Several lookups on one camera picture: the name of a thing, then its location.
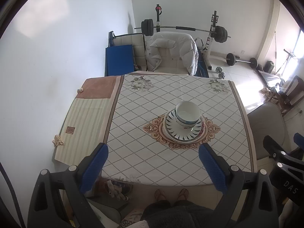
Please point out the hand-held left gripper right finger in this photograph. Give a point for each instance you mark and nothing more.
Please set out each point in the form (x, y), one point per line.
(212, 168)

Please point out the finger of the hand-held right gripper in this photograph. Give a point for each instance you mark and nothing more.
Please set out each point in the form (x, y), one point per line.
(299, 139)
(273, 147)

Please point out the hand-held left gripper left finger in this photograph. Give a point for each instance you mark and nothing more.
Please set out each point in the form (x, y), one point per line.
(93, 168)

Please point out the red floral white plate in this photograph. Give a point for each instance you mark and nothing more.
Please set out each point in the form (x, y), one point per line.
(203, 126)

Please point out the plain white bowl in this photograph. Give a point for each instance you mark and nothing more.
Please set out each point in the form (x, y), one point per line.
(188, 127)

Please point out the blue dotted white bowl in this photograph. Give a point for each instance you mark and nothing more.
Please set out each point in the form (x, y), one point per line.
(188, 123)

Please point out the blue leaf pattern plate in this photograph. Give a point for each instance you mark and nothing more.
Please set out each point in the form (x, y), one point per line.
(173, 130)

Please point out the black rimmed white bowl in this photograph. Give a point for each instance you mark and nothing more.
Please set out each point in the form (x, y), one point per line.
(187, 110)

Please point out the grey chair seat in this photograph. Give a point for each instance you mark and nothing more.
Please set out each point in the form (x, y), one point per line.
(266, 128)

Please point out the white crumpled cloth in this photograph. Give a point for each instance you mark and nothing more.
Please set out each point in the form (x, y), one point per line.
(115, 188)

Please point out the person's right foot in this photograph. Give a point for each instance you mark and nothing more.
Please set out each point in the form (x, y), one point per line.
(183, 194)

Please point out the person's foot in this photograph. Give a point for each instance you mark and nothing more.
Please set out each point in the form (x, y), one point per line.
(183, 194)
(160, 195)

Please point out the crumpled tissue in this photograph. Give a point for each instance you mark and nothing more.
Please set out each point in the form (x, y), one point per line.
(58, 140)
(80, 90)

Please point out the dark wooden chair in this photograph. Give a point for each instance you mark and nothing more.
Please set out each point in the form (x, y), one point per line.
(293, 87)

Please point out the beige slippers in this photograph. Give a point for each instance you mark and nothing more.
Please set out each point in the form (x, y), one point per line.
(266, 90)

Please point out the person's legs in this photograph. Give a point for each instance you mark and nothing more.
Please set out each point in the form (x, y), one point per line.
(178, 215)

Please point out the person's left foot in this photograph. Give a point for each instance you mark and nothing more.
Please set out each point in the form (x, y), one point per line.
(160, 195)

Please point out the dark flat exercise board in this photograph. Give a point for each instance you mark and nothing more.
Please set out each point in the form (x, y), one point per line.
(269, 78)

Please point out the metal stand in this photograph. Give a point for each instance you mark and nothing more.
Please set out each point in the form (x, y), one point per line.
(288, 57)

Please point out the table with patterned cloth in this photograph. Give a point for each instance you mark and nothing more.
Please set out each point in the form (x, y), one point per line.
(142, 95)

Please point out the chrome dumbbell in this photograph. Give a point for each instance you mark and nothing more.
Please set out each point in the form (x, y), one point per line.
(220, 72)

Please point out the short barbell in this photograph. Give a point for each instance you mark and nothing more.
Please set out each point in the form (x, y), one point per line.
(241, 61)

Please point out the black pole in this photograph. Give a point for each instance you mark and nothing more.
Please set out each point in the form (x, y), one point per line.
(275, 44)

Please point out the dark blue patterned bench pad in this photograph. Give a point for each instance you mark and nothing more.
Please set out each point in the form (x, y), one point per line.
(203, 70)

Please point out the blue foam mat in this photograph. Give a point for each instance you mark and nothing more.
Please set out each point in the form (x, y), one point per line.
(120, 60)

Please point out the white weight rack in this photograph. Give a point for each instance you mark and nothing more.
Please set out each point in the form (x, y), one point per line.
(210, 52)

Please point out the cream folded padded chair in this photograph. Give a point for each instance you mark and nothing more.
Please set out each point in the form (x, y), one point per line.
(137, 52)

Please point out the white puffer jacket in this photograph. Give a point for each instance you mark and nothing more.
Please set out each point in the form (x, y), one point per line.
(185, 45)

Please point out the long barbell with black weights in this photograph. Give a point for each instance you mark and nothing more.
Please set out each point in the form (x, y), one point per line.
(180, 28)

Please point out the door frame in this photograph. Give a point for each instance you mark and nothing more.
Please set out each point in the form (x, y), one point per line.
(270, 28)

